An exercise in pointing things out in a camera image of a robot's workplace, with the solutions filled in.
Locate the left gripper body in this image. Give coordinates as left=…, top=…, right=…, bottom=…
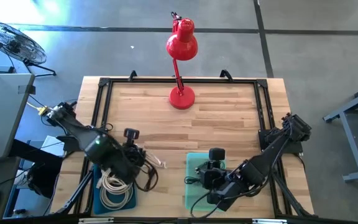
left=122, top=128, right=147, bottom=169

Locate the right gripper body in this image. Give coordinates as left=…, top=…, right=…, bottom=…
left=201, top=147, right=229, bottom=190

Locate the blue plastic bin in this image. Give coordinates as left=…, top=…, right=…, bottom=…
left=92, top=163, right=138, bottom=215

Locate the translucent green plastic bin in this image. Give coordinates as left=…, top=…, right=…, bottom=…
left=184, top=151, right=227, bottom=213

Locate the white paper sheet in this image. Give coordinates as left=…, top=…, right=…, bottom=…
left=40, top=135, right=65, bottom=156

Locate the black bag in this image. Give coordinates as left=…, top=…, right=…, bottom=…
left=25, top=161, right=62, bottom=200

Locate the red desk lamp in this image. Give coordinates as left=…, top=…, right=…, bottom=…
left=165, top=11, right=198, bottom=110

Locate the translucent tape strip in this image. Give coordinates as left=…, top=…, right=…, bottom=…
left=17, top=83, right=37, bottom=96

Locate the light grey table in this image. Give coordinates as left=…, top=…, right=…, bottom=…
left=0, top=73, right=36, bottom=161

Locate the black floor fan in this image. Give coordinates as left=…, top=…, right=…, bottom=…
left=0, top=19, right=57, bottom=78

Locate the silver metal bracket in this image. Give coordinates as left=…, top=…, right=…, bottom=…
left=78, top=217, right=115, bottom=224
left=252, top=218, right=288, bottom=224

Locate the black aluminium table frame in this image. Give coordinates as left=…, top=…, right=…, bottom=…
left=54, top=69, right=316, bottom=218

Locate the blue-grey metal frame table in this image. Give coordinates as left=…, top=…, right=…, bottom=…
left=323, top=79, right=358, bottom=184

